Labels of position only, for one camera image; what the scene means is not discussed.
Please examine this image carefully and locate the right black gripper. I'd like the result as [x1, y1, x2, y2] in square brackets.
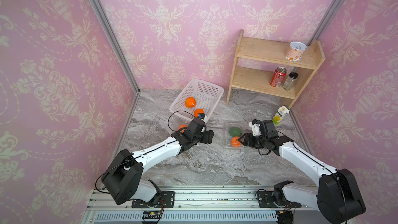
[238, 132, 268, 149]

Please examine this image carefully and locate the peeled orange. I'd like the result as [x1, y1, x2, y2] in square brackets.
[194, 108, 204, 117]
[185, 97, 197, 108]

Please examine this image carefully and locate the container orange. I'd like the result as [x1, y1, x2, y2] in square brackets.
[178, 124, 187, 133]
[231, 136, 242, 148]

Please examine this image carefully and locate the container green fruit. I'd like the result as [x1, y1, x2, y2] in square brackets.
[229, 127, 242, 137]

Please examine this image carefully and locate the clear clamshell container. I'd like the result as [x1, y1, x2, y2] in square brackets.
[223, 121, 249, 150]

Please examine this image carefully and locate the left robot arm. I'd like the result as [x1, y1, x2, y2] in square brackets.
[100, 117, 214, 206]

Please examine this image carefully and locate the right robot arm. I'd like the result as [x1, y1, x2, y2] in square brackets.
[238, 119, 366, 224]

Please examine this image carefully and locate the green white juice carton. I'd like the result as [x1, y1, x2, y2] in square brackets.
[272, 106, 290, 125]

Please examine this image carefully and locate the white plastic basket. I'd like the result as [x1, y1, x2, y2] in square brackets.
[170, 79, 224, 122]

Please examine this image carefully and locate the glass spice jar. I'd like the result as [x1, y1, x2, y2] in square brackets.
[283, 72, 299, 91]

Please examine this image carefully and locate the red soda can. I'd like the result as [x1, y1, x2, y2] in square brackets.
[269, 66, 287, 87]

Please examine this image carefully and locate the wooden shelf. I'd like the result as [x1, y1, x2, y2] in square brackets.
[226, 29, 326, 109]

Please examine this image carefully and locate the white orange cup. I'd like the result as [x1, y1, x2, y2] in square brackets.
[285, 41, 307, 62]

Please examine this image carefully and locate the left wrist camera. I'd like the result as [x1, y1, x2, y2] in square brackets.
[197, 113, 207, 122]

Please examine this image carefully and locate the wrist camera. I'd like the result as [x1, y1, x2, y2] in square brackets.
[249, 119, 261, 136]
[197, 113, 207, 122]

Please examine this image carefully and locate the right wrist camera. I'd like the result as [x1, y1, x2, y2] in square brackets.
[249, 119, 261, 136]

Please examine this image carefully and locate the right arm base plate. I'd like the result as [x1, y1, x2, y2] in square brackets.
[255, 189, 302, 210]

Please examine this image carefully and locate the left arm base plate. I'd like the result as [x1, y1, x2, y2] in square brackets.
[131, 191, 175, 208]

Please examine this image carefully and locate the aluminium frame rail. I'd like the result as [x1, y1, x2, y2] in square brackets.
[81, 186, 327, 224]

